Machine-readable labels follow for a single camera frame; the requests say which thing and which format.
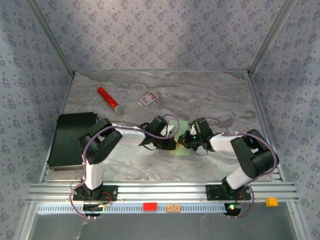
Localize light green paper sheet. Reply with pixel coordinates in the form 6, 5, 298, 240
169, 119, 191, 156

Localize purple playing card box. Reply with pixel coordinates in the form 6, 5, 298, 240
139, 91, 159, 106

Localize red toy brick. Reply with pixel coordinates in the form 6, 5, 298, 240
142, 202, 158, 212

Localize red glitter tube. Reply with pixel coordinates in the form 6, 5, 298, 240
96, 86, 125, 115

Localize black controller board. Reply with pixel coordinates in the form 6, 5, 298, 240
224, 202, 243, 216
82, 203, 105, 217

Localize yellow toy brick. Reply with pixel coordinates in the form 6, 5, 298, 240
265, 197, 279, 208

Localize black ribbed case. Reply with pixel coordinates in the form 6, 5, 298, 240
47, 112, 98, 172

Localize aluminium mounting rail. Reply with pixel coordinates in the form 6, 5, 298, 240
24, 181, 300, 204

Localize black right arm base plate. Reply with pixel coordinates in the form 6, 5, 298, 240
205, 184, 252, 202

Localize aluminium table side rail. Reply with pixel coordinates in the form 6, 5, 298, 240
38, 72, 76, 183
246, 71, 285, 182

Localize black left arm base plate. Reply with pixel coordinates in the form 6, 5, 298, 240
72, 184, 119, 202

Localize slotted cable duct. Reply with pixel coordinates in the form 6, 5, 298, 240
36, 202, 227, 215

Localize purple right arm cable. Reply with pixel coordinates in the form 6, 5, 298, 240
204, 117, 280, 220

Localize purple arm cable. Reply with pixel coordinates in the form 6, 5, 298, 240
204, 117, 280, 220
68, 113, 181, 221

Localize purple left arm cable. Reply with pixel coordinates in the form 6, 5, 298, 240
68, 113, 181, 221

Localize aluminium frame post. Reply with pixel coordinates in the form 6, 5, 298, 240
284, 202, 307, 240
247, 0, 300, 76
19, 202, 38, 240

